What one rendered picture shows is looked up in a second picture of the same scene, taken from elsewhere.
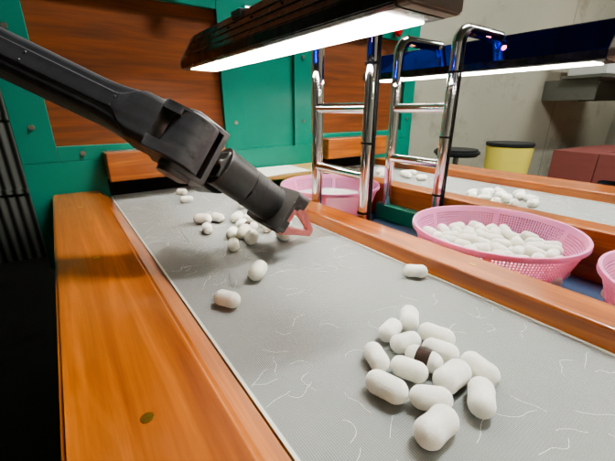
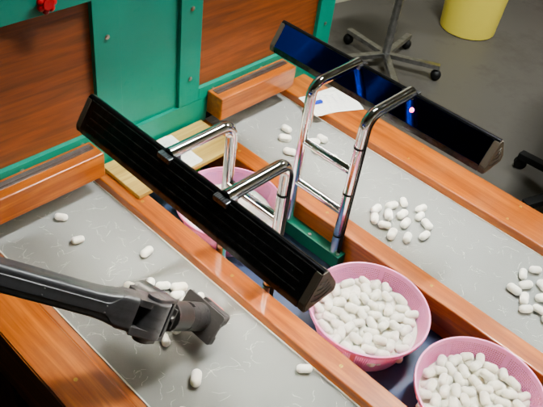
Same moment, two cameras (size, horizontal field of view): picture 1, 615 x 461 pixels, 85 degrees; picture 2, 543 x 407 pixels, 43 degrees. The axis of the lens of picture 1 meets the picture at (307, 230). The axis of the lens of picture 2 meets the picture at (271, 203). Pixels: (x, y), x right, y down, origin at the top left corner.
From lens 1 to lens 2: 1.01 m
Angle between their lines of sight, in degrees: 25
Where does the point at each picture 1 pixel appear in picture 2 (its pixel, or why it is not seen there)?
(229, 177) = (178, 328)
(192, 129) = (159, 317)
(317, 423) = not seen: outside the picture
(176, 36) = (44, 44)
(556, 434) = not seen: outside the picture
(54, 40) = not seen: outside the picture
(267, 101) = (147, 71)
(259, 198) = (195, 328)
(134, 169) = (14, 210)
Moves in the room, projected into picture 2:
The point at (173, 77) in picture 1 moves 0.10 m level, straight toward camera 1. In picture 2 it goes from (41, 88) to (56, 113)
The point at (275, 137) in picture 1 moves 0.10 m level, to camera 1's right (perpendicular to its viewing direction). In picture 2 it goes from (155, 106) to (194, 106)
